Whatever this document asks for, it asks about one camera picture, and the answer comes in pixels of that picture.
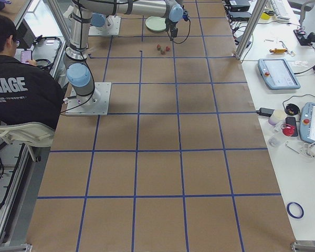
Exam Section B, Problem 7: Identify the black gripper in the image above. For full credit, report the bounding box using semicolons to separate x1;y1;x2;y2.
166;20;178;40

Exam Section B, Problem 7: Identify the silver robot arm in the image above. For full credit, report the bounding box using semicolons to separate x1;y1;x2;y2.
64;1;184;106
90;13;113;28

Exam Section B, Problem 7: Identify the pale green plate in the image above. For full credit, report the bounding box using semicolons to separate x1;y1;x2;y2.
145;16;166;32

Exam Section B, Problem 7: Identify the gold metal tool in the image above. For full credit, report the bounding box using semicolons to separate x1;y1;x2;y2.
269;48;287;54

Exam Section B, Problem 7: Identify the grey teach pendant far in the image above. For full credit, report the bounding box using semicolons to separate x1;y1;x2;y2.
257;58;301;90

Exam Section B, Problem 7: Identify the grey teach pendant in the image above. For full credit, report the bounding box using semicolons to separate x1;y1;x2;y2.
299;102;315;143
257;58;301;90

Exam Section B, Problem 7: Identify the black power adapter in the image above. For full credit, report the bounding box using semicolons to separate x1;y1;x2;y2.
256;108;274;117

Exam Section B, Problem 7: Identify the white paper cup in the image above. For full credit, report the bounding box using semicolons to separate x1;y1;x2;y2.
268;110;287;126

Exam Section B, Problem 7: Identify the black smartphone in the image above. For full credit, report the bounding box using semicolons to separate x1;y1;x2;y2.
20;50;33;64

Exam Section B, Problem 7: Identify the red round object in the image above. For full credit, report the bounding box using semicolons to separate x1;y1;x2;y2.
281;124;296;137

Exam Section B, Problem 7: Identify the person in black shirt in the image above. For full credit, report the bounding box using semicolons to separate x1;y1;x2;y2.
0;15;64;129

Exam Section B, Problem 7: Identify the grey teach pendant near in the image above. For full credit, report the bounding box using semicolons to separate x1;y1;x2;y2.
299;102;315;143

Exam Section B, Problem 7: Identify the white office chair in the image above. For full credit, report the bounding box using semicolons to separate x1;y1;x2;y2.
0;122;55;162

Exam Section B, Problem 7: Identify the blue tape roll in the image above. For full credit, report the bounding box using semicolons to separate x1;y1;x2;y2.
286;202;305;219

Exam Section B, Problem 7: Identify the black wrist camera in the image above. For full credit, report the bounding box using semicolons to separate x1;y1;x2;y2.
182;9;190;22

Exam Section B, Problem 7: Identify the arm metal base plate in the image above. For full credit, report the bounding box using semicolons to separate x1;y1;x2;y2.
62;82;112;116
89;15;121;37

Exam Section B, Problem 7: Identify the aluminium frame post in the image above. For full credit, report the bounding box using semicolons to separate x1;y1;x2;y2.
235;0;267;60

